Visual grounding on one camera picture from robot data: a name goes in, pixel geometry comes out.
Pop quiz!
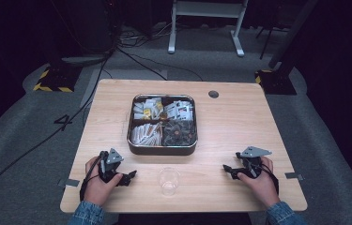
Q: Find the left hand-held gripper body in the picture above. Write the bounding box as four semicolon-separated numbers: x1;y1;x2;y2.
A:
98;147;125;185

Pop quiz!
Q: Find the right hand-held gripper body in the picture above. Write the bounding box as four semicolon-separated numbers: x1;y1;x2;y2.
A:
238;145;273;180

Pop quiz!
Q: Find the dark square compartment box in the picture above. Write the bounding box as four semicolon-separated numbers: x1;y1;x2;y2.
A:
126;93;199;157

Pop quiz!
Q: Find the clear plastic cup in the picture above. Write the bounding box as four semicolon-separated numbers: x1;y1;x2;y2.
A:
158;167;181;198

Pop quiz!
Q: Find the clear lid with metal rim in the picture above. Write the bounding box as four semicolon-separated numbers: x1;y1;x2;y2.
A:
127;93;198;149

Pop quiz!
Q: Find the person's left hand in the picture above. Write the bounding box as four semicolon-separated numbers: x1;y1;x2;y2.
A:
84;156;124;207

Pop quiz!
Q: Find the person's right hand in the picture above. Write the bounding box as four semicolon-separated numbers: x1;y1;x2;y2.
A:
237;156;282;209

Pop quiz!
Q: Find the pile of white brown sticks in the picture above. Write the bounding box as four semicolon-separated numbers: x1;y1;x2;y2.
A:
130;122;163;147

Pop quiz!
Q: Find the grey tape strip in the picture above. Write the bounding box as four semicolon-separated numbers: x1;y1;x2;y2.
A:
58;177;81;188
284;172;305;182

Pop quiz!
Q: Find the pile of white yellow packets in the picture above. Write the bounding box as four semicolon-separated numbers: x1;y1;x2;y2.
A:
131;97;164;121

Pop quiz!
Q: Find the pile of dark packets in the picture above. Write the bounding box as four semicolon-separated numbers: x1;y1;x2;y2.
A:
162;120;196;147

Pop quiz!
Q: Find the person's dark lap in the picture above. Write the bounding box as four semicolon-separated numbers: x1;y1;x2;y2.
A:
114;212;253;225

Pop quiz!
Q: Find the black base with hazard stripes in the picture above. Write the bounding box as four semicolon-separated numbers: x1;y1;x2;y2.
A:
254;68;298;96
32;64;83;94

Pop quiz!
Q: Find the pile of white red packets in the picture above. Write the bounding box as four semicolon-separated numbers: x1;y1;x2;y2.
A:
162;99;194;122

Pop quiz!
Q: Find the dark slanted pole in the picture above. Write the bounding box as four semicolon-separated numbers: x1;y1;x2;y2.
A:
268;0;319;70

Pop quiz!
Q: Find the left hand-held gripper black cable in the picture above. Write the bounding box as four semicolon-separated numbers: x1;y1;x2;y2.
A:
79;152;104;202

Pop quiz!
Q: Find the long black floor cable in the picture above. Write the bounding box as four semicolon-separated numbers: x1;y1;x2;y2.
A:
0;54;111;214

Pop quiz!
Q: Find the thin black floor cable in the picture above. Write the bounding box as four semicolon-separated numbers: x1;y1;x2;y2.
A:
116;46;204;83

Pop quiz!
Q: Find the bundle of floor cables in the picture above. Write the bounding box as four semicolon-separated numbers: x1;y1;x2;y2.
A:
116;22;173;50

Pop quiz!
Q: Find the white metal desk frame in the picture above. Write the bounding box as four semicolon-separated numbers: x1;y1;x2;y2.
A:
167;0;249;58

